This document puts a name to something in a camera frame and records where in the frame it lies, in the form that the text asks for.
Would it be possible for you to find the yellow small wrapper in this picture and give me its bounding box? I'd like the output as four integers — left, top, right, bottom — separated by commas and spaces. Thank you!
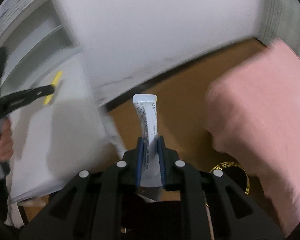
43, 70, 63, 106

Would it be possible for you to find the left hand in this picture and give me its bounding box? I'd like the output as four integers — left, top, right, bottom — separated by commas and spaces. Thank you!
0, 118, 13, 163

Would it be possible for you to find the grey desk shelf unit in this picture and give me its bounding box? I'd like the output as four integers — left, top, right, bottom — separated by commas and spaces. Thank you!
0, 0, 80, 95

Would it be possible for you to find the pink bed sheet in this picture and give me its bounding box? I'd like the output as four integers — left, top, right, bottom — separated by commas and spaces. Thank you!
205, 40, 300, 236

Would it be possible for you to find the grey curtain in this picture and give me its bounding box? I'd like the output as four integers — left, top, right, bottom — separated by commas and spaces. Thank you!
256, 0, 300, 53

